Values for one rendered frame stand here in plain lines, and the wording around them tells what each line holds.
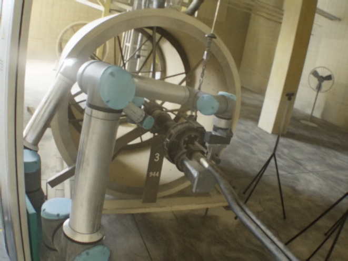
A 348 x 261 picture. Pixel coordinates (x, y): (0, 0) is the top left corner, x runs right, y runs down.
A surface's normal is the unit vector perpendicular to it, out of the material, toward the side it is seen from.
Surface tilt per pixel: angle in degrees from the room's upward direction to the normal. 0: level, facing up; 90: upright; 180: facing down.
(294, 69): 90
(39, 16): 90
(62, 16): 90
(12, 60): 90
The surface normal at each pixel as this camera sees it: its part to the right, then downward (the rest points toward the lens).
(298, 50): 0.37, 0.33
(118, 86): 0.75, 0.19
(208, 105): -0.60, 0.11
